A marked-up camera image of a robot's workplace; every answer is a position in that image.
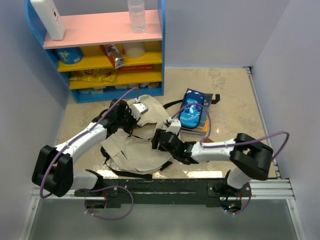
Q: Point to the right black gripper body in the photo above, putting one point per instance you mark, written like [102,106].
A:
[159,132]

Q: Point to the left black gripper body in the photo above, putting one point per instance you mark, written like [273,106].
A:
[127,121]

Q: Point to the blue dinosaur pencil case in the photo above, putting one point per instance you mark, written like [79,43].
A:
[191,114]

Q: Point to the beige canvas backpack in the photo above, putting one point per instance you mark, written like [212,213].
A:
[130,153]

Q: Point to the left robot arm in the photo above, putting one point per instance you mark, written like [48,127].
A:
[54,168]

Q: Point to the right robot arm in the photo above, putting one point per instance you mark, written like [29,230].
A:
[251,157]

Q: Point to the yellow chips bag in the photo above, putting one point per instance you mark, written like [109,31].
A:
[93,75]

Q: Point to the dark cover book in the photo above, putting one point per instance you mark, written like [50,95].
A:
[203,125]

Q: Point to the white small boxes row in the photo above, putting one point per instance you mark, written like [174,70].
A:
[102,89]

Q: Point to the red flat box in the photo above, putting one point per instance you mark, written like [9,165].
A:
[137,67]

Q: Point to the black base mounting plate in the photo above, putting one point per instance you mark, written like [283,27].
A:
[172,191]

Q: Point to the blue shelf unit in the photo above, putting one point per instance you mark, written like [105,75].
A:
[89,31]

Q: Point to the orange silver snack packet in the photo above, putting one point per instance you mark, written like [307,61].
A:
[113,54]

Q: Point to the white cylindrical container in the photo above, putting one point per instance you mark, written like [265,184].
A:
[133,50]

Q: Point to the blue round snack tub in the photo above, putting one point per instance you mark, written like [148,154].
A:
[70,55]

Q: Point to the clear plastic water bottle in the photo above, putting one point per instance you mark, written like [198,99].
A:
[137,15]

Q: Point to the white rectangular bottle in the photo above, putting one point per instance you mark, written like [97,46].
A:
[50,17]

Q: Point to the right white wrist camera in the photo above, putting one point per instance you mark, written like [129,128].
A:
[173,126]

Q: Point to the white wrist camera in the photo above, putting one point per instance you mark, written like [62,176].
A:
[173,126]
[138,109]

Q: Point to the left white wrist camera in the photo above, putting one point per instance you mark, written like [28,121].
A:
[138,109]

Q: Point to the aluminium frame rail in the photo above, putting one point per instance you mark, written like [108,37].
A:
[270,190]

